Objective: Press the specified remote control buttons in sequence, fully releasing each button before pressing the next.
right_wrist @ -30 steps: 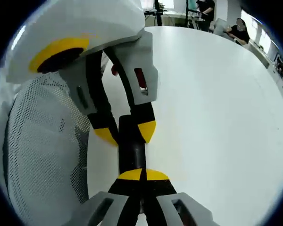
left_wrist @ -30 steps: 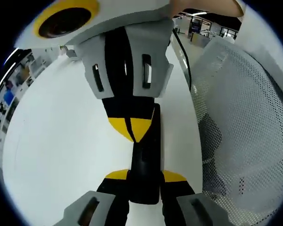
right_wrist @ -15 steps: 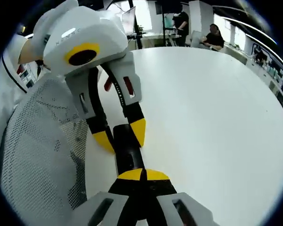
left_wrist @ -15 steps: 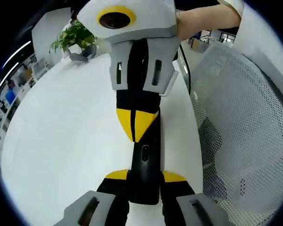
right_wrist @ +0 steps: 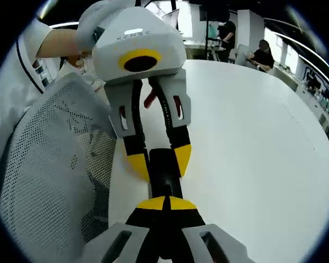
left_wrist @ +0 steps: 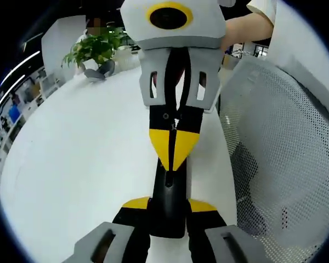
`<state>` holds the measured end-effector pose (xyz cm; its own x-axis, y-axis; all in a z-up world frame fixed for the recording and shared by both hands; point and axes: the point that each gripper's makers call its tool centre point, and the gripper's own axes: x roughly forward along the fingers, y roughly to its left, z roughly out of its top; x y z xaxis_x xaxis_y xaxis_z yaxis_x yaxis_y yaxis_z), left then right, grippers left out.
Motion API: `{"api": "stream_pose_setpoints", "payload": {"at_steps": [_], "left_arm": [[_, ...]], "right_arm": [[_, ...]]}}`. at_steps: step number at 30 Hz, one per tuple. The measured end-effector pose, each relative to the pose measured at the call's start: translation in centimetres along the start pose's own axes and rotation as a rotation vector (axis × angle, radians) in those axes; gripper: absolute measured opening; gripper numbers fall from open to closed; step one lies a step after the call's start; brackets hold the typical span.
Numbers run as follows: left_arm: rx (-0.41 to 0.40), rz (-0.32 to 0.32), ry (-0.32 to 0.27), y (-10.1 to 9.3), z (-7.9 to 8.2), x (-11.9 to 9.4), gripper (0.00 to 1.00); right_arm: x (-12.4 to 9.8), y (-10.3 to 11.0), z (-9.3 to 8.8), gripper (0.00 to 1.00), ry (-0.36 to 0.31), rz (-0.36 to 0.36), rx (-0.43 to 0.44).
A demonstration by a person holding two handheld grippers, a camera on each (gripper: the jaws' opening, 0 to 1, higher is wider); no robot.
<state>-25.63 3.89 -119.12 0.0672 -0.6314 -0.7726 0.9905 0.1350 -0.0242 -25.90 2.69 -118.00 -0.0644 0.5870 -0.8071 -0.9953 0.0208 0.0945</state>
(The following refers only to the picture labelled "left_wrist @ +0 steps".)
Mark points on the green potted plant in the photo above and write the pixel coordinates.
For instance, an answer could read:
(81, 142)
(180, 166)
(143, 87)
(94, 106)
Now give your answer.
(94, 49)

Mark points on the long ceiling light strip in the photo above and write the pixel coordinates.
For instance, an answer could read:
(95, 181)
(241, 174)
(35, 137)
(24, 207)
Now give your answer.
(11, 91)
(30, 59)

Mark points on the blue bin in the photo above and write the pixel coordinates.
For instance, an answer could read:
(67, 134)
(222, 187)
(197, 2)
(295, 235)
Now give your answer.
(13, 114)

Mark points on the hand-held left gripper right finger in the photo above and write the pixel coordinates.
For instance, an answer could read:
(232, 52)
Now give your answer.
(208, 235)

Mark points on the dark curved object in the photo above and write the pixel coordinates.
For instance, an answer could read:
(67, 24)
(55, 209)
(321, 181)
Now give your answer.
(97, 72)

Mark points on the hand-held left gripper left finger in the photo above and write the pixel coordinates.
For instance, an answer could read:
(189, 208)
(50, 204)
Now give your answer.
(120, 235)

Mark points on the background display shelves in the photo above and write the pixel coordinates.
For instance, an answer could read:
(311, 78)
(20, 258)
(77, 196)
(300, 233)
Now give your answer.
(30, 93)

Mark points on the white mesh basket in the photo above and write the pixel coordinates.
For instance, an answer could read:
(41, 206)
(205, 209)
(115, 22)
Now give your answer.
(277, 123)

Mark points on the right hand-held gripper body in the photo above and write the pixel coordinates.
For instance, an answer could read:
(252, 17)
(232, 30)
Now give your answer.
(203, 30)

